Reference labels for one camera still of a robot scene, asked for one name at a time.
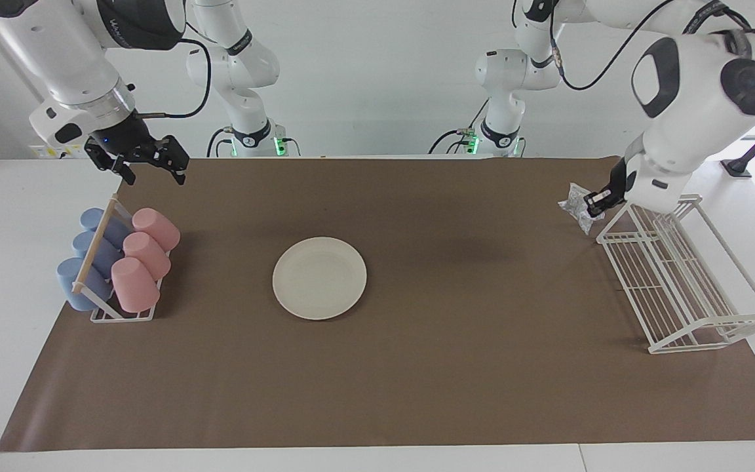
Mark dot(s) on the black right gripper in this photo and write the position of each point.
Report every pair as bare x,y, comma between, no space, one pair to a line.
128,141

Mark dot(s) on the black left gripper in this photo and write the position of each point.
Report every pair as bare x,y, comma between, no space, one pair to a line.
619,183

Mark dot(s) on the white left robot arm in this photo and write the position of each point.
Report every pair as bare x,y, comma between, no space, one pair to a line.
698,105

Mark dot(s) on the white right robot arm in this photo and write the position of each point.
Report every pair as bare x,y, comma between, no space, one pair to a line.
56,52

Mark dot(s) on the cream round plate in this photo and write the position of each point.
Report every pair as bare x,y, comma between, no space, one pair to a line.
320,278

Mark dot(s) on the pink plastic cup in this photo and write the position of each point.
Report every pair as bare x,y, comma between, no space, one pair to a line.
135,285
158,228
148,254

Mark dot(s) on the blue plastic cup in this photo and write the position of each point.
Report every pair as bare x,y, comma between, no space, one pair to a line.
82,242
92,218
68,278

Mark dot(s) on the white wooden cup rack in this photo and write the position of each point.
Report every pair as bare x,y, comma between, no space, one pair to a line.
97,244

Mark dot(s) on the brown table mat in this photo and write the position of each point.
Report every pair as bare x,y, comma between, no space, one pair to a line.
449,367

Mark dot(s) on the white wall socket box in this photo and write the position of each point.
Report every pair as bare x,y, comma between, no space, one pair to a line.
43,152

